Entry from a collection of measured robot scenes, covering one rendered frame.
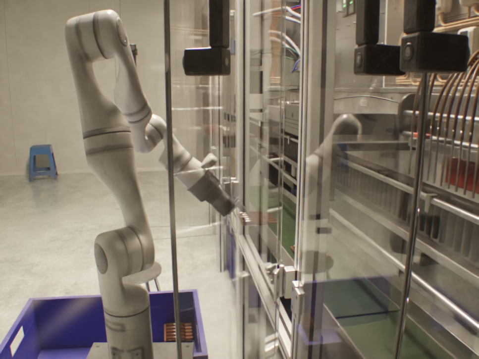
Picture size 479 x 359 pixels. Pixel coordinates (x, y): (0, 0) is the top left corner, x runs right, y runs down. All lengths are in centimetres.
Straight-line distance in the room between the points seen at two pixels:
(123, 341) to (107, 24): 60
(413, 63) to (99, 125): 59
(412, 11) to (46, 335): 156
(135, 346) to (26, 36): 579
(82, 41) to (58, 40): 543
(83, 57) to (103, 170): 22
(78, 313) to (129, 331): 77
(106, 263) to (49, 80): 556
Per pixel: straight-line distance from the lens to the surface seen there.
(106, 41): 81
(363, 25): 37
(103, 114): 78
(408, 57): 30
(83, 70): 82
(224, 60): 40
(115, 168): 77
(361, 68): 37
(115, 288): 79
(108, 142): 77
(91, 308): 157
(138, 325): 84
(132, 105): 93
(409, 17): 31
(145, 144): 102
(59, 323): 163
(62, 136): 624
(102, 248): 78
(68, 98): 618
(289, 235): 133
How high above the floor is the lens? 114
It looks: 12 degrees down
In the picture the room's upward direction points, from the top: straight up
